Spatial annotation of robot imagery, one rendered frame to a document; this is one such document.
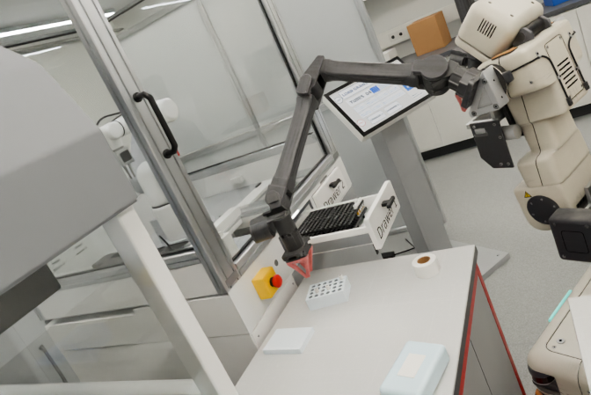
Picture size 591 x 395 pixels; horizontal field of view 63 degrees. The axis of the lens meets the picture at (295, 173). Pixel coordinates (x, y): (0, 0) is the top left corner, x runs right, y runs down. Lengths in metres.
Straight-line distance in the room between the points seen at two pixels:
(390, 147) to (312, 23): 1.04
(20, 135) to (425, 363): 0.86
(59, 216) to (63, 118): 0.17
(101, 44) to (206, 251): 0.60
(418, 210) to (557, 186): 1.19
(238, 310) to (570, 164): 1.07
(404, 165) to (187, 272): 1.48
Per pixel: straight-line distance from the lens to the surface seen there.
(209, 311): 1.51
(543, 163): 1.59
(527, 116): 1.58
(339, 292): 1.46
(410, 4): 5.03
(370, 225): 1.50
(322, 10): 3.14
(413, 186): 2.65
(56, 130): 0.85
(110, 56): 1.33
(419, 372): 1.09
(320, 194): 1.92
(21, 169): 0.79
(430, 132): 4.52
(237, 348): 1.55
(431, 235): 2.76
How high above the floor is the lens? 1.50
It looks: 14 degrees down
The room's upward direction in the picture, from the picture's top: 25 degrees counter-clockwise
